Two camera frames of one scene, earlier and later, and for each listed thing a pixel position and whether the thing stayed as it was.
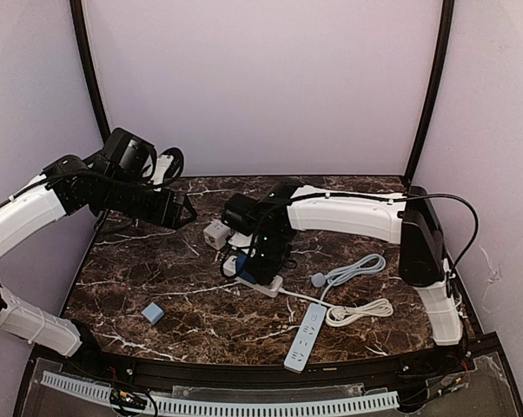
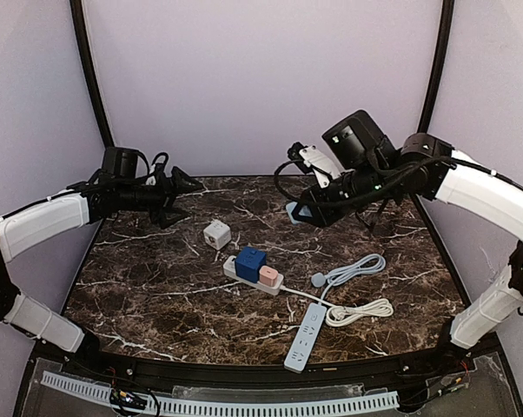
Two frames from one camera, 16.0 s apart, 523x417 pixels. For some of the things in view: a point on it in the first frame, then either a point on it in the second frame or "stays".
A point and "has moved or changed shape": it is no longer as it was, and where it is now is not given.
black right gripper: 270,269 -> 321,205
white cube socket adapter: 216,234 stays
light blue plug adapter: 153,313 has moved or changed shape
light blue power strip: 304,338 stays
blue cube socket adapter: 241,261 stays
